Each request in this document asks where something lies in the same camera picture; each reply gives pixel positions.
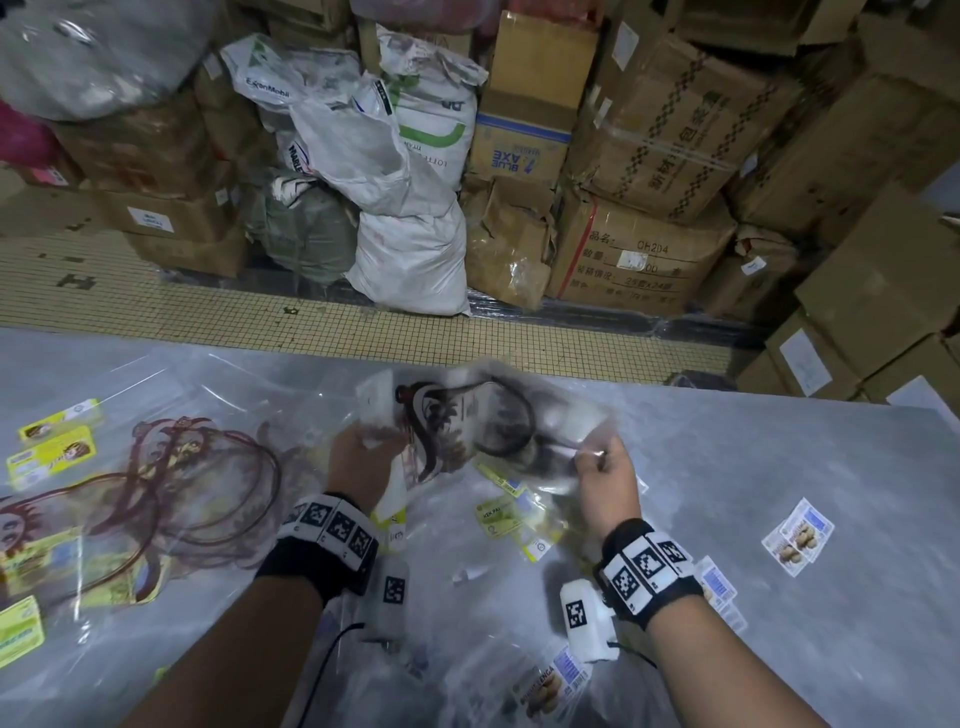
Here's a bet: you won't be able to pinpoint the person's left hand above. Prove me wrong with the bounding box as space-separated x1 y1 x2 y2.
326 423 410 520

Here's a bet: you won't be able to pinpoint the person's right hand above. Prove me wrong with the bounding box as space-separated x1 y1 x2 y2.
569 434 645 545

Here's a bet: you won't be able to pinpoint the stack of bagged red headbands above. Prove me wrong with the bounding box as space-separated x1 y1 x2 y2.
352 358 628 556

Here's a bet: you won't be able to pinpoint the clear bags with labels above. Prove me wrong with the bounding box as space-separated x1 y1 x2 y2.
0 352 751 728

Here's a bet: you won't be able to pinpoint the white labelled bag apart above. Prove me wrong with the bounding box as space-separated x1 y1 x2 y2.
761 497 835 577

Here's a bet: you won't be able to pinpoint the person's left forearm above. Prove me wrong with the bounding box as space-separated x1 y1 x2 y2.
123 577 328 728

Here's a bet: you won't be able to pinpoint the person's right forearm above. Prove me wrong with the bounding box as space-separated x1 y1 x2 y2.
644 599 826 728

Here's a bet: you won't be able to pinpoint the black marker wristband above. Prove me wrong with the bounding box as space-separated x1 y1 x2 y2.
593 518 706 631
254 491 380 601

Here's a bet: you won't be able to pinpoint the plain white sack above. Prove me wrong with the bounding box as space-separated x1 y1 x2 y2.
346 202 472 318

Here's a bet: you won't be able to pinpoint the cardboard box with red print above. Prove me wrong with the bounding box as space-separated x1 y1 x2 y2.
547 187 740 316

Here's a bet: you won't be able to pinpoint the grey-green sack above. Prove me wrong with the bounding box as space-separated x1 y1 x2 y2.
243 168 361 286

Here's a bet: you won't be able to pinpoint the small labelled brown box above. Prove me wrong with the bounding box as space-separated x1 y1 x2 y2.
693 224 800 324

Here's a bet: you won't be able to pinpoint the torn brown cardboard box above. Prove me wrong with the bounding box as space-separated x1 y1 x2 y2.
458 176 560 313

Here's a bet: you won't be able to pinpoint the low cardboard box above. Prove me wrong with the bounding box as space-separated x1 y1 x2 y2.
123 224 253 279

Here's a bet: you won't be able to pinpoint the grey table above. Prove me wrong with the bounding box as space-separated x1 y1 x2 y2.
0 326 960 728

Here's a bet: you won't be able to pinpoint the cardboard box with white label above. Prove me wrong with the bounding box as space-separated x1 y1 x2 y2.
97 179 245 241

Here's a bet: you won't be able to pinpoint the cardboard boxes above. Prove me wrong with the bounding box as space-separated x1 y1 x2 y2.
734 179 960 410

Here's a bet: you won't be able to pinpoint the white sack with green print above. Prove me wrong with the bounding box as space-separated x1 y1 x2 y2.
374 33 489 219

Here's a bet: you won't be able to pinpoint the cardboard box with blue stripe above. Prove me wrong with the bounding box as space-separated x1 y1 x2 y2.
468 93 575 189

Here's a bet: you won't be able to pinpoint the cardboard box with checker pattern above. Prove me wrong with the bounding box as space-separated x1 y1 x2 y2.
566 33 804 226

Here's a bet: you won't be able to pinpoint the dark cardboard box red marks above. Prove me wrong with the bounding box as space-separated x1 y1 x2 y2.
48 89 241 200

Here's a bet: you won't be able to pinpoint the large brown cardboard box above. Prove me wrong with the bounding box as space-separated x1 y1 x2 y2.
723 71 960 241

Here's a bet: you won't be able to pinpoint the white sack with blue print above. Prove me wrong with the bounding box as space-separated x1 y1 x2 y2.
221 33 361 114

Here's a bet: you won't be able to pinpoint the small cardboard box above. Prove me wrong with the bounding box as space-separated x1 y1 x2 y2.
11 153 84 189

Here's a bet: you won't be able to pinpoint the plain yellowish cardboard box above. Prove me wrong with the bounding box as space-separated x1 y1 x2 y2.
479 8 601 121

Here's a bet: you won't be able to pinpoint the pink plastic bag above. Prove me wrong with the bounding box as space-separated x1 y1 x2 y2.
0 101 61 170

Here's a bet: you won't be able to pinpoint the open cardboard box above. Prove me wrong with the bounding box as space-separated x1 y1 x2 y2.
659 0 849 58

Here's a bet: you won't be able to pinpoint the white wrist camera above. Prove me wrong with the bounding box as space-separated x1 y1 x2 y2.
558 578 622 665
358 553 412 648

